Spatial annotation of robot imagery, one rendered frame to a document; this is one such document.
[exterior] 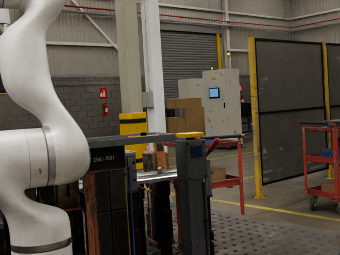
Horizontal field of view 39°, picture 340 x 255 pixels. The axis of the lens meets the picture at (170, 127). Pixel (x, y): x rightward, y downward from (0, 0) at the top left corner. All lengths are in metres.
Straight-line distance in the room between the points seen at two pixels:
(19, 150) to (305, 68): 6.14
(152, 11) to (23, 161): 4.90
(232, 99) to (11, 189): 11.09
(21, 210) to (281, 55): 5.71
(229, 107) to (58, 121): 10.92
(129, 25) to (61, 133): 8.02
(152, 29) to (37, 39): 4.69
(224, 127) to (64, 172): 10.95
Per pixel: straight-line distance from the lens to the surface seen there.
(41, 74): 1.01
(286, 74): 6.52
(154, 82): 5.63
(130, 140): 1.21
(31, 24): 1.05
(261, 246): 1.84
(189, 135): 1.32
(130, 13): 9.01
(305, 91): 6.86
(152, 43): 5.67
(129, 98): 8.79
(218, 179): 3.95
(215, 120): 12.06
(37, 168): 0.95
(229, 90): 11.84
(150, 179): 1.58
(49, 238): 0.97
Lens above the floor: 1.25
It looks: 3 degrees down
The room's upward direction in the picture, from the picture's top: 3 degrees counter-clockwise
